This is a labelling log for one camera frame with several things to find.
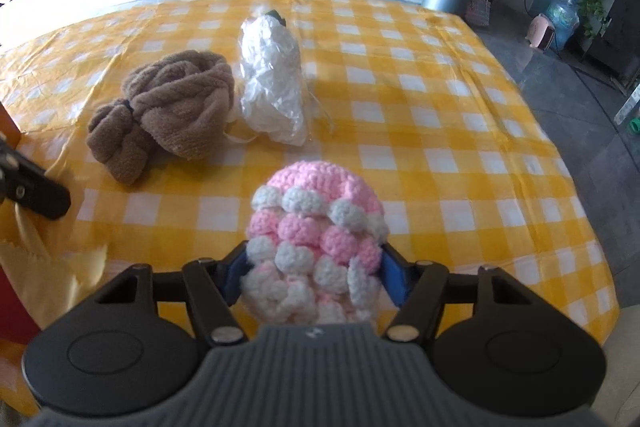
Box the red flat box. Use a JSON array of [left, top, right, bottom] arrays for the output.
[[0, 252, 42, 344]]

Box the brown fluffy towel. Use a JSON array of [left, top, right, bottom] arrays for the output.
[[86, 50, 235, 186]]

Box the white printed board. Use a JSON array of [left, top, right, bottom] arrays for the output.
[[615, 81, 640, 124]]

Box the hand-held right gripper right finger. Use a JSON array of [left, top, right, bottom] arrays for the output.
[[381, 242, 539, 344]]

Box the cardboard box with white inside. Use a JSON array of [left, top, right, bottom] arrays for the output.
[[0, 102, 22, 148]]

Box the woven basket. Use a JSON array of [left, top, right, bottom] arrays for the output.
[[465, 0, 494, 28]]

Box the yellow checked tablecloth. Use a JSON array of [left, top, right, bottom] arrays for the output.
[[0, 0, 622, 414]]

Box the white plastic bag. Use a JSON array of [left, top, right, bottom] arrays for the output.
[[237, 9, 312, 146]]

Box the dark grey cabinet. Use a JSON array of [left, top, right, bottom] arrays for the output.
[[581, 0, 640, 84]]

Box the blue water bottle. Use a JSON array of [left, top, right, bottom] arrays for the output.
[[545, 0, 581, 51]]

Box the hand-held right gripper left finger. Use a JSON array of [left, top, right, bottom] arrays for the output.
[[94, 241, 252, 345]]

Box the pink small heater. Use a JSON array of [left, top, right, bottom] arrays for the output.
[[528, 13, 557, 53]]

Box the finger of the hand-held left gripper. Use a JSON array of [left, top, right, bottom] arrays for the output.
[[0, 141, 72, 221]]

